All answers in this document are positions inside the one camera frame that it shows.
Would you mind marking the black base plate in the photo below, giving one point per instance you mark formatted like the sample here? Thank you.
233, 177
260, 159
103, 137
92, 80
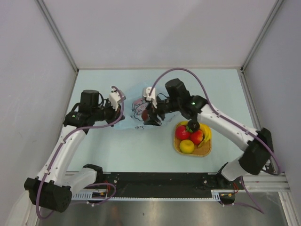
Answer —
165, 189

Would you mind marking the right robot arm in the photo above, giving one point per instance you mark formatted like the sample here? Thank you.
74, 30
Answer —
255, 144

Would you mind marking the dark red fake fruit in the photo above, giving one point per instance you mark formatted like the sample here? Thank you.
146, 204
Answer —
192, 126

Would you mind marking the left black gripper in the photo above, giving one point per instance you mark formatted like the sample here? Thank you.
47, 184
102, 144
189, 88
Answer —
115, 115

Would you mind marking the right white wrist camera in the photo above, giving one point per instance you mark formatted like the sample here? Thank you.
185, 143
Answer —
149, 95

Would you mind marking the woven bamboo tray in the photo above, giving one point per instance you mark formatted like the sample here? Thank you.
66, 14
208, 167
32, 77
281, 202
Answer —
198, 151

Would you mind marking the pink fake peach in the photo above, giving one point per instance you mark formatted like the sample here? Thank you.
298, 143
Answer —
196, 137

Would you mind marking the aluminium frame rail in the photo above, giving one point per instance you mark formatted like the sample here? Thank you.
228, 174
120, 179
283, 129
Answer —
201, 181

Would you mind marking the yellow fake banana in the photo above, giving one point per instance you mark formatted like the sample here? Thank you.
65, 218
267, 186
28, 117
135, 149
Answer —
206, 134

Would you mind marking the yellow green fake apple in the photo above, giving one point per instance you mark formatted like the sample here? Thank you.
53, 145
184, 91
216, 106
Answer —
186, 146

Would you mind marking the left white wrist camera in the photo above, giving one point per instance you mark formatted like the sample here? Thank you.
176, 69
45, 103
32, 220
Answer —
116, 97

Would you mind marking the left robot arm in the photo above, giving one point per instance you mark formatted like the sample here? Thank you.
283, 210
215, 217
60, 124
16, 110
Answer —
50, 189

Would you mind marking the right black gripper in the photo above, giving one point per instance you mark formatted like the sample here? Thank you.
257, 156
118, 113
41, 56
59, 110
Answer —
153, 112

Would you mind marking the white slotted cable duct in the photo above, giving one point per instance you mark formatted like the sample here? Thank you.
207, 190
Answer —
98, 195

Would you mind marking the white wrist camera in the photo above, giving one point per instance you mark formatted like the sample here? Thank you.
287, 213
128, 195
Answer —
149, 95
116, 97

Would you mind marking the light blue plastic bag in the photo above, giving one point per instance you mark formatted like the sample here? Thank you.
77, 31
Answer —
134, 107

